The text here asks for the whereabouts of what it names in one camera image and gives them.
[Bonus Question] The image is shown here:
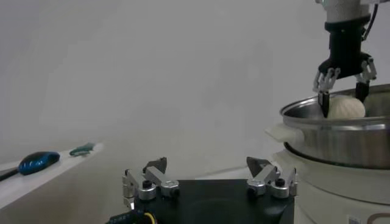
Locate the white electric cooker pot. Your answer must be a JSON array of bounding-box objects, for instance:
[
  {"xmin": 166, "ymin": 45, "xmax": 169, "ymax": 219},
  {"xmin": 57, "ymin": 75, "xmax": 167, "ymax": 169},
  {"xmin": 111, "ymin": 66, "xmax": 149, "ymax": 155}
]
[{"xmin": 272, "ymin": 142, "xmax": 390, "ymax": 224}]

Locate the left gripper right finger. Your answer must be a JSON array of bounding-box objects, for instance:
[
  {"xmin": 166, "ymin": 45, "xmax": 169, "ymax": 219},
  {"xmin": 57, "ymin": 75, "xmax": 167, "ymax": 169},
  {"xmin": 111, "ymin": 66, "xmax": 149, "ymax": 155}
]
[{"xmin": 246, "ymin": 156, "xmax": 298, "ymax": 199}]

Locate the green utility knife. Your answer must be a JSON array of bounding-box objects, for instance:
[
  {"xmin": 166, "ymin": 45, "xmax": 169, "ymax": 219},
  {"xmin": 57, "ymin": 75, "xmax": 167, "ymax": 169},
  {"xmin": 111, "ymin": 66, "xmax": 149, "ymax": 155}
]
[{"xmin": 69, "ymin": 142, "xmax": 96, "ymax": 158}]

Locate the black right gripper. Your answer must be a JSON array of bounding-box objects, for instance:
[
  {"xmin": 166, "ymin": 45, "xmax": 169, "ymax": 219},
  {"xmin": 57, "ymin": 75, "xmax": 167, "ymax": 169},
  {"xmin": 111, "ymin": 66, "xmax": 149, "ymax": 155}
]
[{"xmin": 312, "ymin": 16, "xmax": 378, "ymax": 119}]

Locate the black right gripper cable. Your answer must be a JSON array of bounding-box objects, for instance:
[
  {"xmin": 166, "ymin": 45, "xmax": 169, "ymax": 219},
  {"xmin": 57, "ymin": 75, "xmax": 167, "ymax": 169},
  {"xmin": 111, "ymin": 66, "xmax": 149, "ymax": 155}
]
[{"xmin": 361, "ymin": 2, "xmax": 380, "ymax": 42}]

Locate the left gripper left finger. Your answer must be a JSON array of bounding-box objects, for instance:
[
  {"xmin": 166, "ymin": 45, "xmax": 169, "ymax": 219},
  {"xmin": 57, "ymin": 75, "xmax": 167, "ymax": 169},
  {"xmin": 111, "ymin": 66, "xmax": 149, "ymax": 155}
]
[{"xmin": 121, "ymin": 156, "xmax": 181, "ymax": 211}]

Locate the blue computer mouse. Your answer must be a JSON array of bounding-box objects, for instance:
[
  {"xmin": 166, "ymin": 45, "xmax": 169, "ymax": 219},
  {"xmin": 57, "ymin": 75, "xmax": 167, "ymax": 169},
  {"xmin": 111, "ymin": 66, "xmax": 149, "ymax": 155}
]
[{"xmin": 18, "ymin": 151, "xmax": 61, "ymax": 176}]

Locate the white side table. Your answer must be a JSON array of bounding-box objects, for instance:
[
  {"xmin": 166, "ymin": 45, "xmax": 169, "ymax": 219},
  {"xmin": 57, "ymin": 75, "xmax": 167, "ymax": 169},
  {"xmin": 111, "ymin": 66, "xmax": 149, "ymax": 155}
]
[{"xmin": 0, "ymin": 142, "xmax": 104, "ymax": 211}]

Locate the stainless steel steamer basket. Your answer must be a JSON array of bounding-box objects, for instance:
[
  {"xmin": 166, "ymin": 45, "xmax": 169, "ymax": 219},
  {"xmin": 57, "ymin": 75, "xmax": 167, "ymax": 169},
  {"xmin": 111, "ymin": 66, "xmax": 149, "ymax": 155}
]
[{"xmin": 264, "ymin": 83, "xmax": 390, "ymax": 170}]

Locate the white steamed baozi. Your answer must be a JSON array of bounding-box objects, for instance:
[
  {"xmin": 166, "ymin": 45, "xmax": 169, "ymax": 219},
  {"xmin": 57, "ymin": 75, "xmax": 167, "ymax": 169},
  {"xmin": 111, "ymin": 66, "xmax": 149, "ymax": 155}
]
[{"xmin": 327, "ymin": 94, "xmax": 366, "ymax": 120}]

